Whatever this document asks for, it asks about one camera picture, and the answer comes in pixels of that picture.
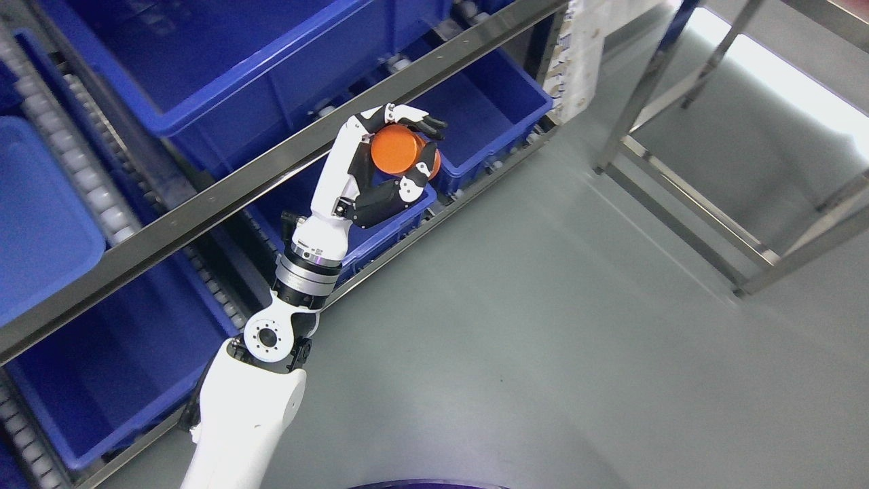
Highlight steel table frame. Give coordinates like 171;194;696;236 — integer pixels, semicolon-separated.
593;1;867;297

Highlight metal shelf rack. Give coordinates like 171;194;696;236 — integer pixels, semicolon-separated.
0;0;571;489

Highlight blue bin lower middle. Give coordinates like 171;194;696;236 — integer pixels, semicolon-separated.
6;257;236;471

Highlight large blue bin upper right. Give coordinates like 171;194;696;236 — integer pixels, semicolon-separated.
39;1;452;179

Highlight shallow blue tray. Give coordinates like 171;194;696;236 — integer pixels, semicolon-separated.
1;115;107;325

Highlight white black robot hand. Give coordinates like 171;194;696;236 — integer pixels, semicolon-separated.
285;103;448;264

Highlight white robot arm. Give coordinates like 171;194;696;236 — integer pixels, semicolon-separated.
182;213;350;488

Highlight blue bin far right lower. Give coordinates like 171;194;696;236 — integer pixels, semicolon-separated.
411;48;553;195

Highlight orange cylindrical capacitor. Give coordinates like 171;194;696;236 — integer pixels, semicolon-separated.
369;124;429;177

